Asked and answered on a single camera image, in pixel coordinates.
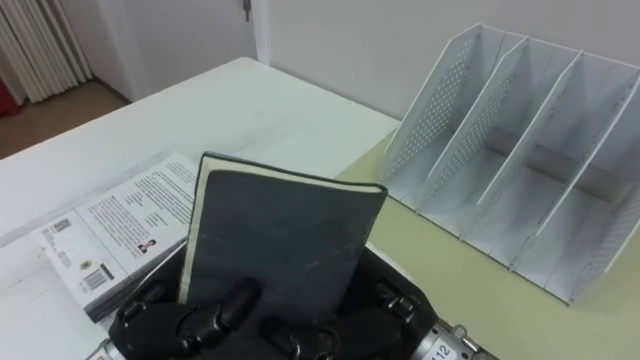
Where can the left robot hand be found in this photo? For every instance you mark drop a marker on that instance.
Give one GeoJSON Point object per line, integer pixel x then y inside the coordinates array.
{"type": "Point", "coordinates": [160, 325]}

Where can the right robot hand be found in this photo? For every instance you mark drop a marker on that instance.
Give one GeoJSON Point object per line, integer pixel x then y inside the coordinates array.
{"type": "Point", "coordinates": [380, 325]}

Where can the grey cover notebook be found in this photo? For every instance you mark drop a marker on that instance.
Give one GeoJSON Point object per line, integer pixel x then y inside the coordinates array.
{"type": "Point", "coordinates": [280, 225]}

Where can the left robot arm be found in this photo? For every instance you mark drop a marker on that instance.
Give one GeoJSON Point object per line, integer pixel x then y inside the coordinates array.
{"type": "Point", "coordinates": [102, 351]}

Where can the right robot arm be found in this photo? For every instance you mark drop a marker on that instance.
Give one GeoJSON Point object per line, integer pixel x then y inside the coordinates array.
{"type": "Point", "coordinates": [445, 345]}

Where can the pale green desk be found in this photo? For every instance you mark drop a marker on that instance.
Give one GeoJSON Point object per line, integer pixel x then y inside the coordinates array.
{"type": "Point", "coordinates": [475, 300]}

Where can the white printed book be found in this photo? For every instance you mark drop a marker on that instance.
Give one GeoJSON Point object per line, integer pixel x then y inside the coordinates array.
{"type": "Point", "coordinates": [115, 225]}

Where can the white perforated file rack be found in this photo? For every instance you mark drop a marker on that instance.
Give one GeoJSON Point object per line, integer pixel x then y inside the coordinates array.
{"type": "Point", "coordinates": [525, 210]}

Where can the white desk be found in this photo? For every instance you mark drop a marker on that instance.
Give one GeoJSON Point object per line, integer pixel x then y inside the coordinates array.
{"type": "Point", "coordinates": [225, 110]}

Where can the red object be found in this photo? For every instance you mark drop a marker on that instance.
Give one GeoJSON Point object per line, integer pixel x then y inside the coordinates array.
{"type": "Point", "coordinates": [6, 102]}

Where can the white door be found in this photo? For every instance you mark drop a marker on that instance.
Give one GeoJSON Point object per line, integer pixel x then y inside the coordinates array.
{"type": "Point", "coordinates": [190, 35]}

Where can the white pleated curtain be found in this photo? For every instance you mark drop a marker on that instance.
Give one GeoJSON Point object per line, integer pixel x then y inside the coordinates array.
{"type": "Point", "coordinates": [40, 45]}

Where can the dark door key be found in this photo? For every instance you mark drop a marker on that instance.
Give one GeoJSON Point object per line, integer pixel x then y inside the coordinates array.
{"type": "Point", "coordinates": [246, 10]}

